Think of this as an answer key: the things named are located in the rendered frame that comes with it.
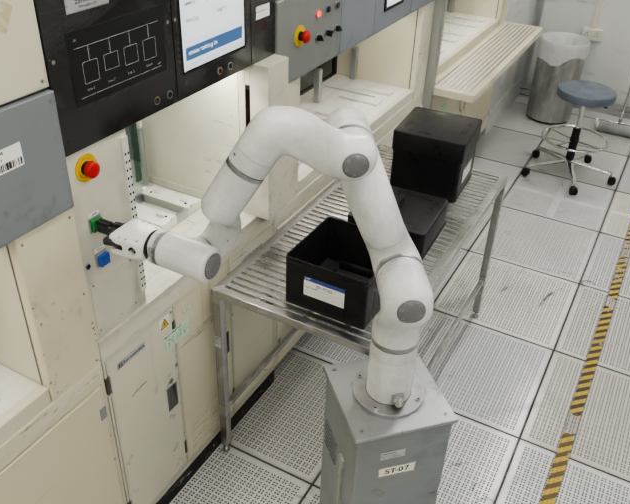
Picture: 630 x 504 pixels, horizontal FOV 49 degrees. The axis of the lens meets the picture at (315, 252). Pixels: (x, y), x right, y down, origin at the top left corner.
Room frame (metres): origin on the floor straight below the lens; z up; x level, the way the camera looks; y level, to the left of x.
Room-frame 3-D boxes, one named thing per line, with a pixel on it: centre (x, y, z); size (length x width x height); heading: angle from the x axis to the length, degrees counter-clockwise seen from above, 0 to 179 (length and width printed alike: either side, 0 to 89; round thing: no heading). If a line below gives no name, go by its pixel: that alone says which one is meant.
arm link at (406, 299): (1.30, -0.21, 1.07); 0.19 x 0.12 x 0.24; 5
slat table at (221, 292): (2.20, -0.24, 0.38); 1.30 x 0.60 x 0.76; 153
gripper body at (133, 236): (1.35, 0.41, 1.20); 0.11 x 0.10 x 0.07; 63
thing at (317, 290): (1.77, -0.10, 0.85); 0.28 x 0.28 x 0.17; 62
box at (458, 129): (2.56, -0.47, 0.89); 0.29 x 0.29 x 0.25; 66
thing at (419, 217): (2.16, -0.29, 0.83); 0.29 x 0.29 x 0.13; 65
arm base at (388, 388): (1.33, -0.21, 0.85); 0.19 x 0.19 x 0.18
